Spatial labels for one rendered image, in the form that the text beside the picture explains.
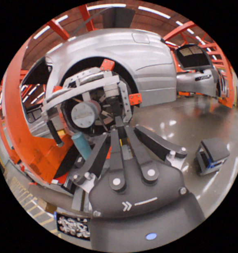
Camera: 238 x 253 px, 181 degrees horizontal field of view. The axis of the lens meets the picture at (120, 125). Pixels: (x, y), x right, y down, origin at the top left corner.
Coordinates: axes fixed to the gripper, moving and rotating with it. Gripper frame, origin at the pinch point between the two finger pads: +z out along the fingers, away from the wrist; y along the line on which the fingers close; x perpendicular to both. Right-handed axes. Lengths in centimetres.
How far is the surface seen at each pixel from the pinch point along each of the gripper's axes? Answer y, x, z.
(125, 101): 7.8, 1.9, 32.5
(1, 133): -253, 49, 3
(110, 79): 0.8, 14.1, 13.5
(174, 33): 275, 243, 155
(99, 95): -12, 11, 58
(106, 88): -1.4, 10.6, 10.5
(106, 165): -26, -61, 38
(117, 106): 0.7, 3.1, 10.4
